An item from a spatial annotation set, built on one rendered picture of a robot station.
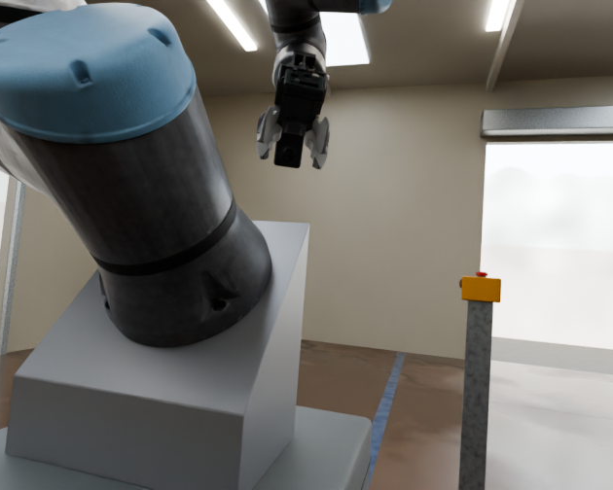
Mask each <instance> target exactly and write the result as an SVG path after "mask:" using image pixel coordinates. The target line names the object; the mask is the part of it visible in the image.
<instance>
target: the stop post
mask: <svg viewBox="0 0 613 490"><path fill-rule="evenodd" d="M501 281H502V280H501V279H500V278H488V277H486V276H484V275H477V277H475V276H463V277H462V290H461V299H465V300H468V303H467V323H466V342H465V362H464V381H463V401H462V420H461V440H460V458H459V478H458V490H485V489H486V467H487V426H488V405H489V384H490V363H491V343H492V321H493V303H494V302H497V303H499V302H500V301H501Z"/></svg>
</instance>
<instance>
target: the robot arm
mask: <svg viewBox="0 0 613 490"><path fill-rule="evenodd" d="M392 2H393V0H265V4H266V8H267V12H268V16H269V20H270V27H271V32H272V36H273V40H274V43H275V47H276V59H275V63H274V68H273V73H272V82H273V85H274V87H275V90H276V93H275V100H274V104H275V105H274V107H273V108H272V106H269V108H268V109H267V111H266V112H265V113H263V114H262V115H261V116H260V118H259V119H258V125H257V138H256V140H257V141H256V150H257V153H258V156H259V158H260V159H267V158H268V157H269V151H271V149H272V144H273V143H274V142H276V144H275V152H274V161H273V163H274V165H277V166H284V167H291V168H300V166H301V160H302V153H303V146H304V142H305V145H306V147H308V148H309V149H310V152H311V154H310V157H311V158H312V160H313V164H312V167H314V168H316V169H319V170H320V169H322V167H323V166H324V164H325V162H326V159H327V155H328V148H329V146H328V143H329V138H330V131H329V128H330V123H329V119H328V118H327V117H324V119H323V120H322V122H320V121H319V117H318V115H320V112H321V108H322V104H323V103H324V99H325V95H326V91H327V81H328V80H329V75H327V73H326V52H327V39H326V35H325V33H324V30H323V27H322V20H321V15H320V13H344V14H361V15H362V16H365V15H368V14H381V13H383V12H384V11H386V10H387V9H388V8H389V6H390V5H391V3H392ZM304 139H305V141H304ZM0 171H1V172H3V173H5V174H7V175H9V176H11V177H12V178H14V179H16V180H18V181H20V182H22V183H23V184H25V185H27V186H28V187H30V188H32V189H34V190H36V191H38V192H39V193H42V194H44V195H46V196H47V197H48V198H49V199H50V200H51V201H52V202H53V203H54V204H55V205H56V206H57V208H58V209H59V210H60V211H61V213H62V214H63V216H64V217H65V219H66V220H67V222H68V223H69V224H70V226H71V227H72V228H73V229H74V231H75V232H76V233H77V235H78V236H79V238H80V239H81V241H82V242H83V244H84V245H85V246H86V248H87V249H88V251H89V252H90V254H91V255H92V257H93V258H94V260H95V261H96V263H97V269H98V276H99V283H100V290H101V297H102V302H103V306H104V308H105V311H106V313H107V315H108V316H109V318H110V319H111V321H112V322H113V323H114V325H115V326H116V327H117V329H118V330H119V331H120V332H121V333H122V334H123V335H124V336H126V337H127V338H129V339H130V340H132V341H134V342H137V343H140V344H143V345H147V346H152V347H164V348H165V347H178V346H184V345H189V344H193V343H197V342H200V341H203V340H205V339H208V338H209V337H212V336H214V335H216V334H218V333H221V332H223V331H224V330H226V329H228V328H229V327H231V326H232V325H234V324H235V323H236V322H238V321H239V320H240V319H241V318H243V317H244V316H245V315H246V314H247V313H248V312H249V311H250V310H251V309H252V308H253V307H254V306H255V305H256V303H257V302H258V301H259V299H260V298H261V296H262V295H263V293H264V292H265V290H266V288H267V285H268V283H269V281H270V275H271V257H270V250H269V247H268V244H267V241H266V238H265V237H264V236H263V234H262V232H261V231H260V230H259V229H258V227H257V226H256V225H255V224H254V223H253V222H252V221H251V220H250V219H249V218H248V216H247V215H246V214H245V213H244V212H243V211H242V210H241V209H240V208H239V206H238V205H237V204H236V203H235V201H234V195H233V192H232V189H231V186H230V183H229V180H228V177H227V174H226V171H225V168H224V164H223V161H222V159H221V156H220V153H219V150H218V147H217V144H216V141H215V138H214V135H213V132H212V129H211V126H210V122H209V119H208V116H207V114H206V111H205V108H204V105H203V102H202V99H201V96H200V93H199V90H198V85H197V79H196V74H195V70H194V67H193V65H192V62H191V60H190V59H189V58H188V57H187V55H186V54H185V51H184V49H183V46H182V44H181V42H180V39H179V37H178V34H177V32H176V30H175V28H174V26H173V25H172V23H171V22H170V21H169V19H168V18H167V17H165V16H164V15H163V14H162V13H160V12H158V11H157V10H154V9H152V8H149V7H143V6H141V5H137V4H129V3H99V4H89V5H88V4H87V3H86V2H85V0H0ZM155 273H156V274H155Z"/></svg>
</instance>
